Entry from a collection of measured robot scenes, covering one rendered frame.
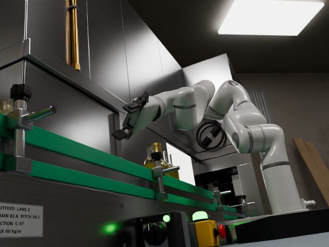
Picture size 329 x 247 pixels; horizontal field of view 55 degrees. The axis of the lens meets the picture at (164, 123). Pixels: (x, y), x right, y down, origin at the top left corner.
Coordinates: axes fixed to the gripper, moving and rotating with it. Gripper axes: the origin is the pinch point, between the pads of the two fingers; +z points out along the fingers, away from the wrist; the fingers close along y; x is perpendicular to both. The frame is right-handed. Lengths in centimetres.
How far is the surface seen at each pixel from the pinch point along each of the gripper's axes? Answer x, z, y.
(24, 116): 4.5, 40.2, 17.4
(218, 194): 32, -48, -33
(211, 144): 8, -140, -61
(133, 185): 15.1, 13.9, -3.2
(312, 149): 111, -449, -125
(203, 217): 31.9, -7.1, -14.8
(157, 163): 14.3, 0.6, -3.7
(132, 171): 12.7, 12.0, -1.5
